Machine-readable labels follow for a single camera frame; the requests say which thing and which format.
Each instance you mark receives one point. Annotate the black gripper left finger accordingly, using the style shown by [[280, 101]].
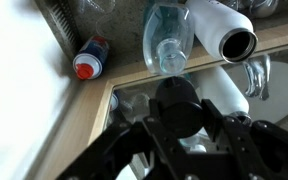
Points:
[[158, 131]]

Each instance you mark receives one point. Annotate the black bottle cap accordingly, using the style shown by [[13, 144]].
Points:
[[179, 107]]

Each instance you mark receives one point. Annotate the white steel water bottle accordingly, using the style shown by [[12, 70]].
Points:
[[225, 33]]

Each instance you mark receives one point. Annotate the clear mouthwash bottle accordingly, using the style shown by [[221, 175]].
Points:
[[168, 36]]

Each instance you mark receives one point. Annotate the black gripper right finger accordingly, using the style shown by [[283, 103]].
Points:
[[212, 122]]

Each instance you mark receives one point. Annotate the chrome faucet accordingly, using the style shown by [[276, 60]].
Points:
[[258, 74]]

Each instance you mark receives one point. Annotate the red white blue spray can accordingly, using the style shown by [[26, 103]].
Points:
[[89, 61]]

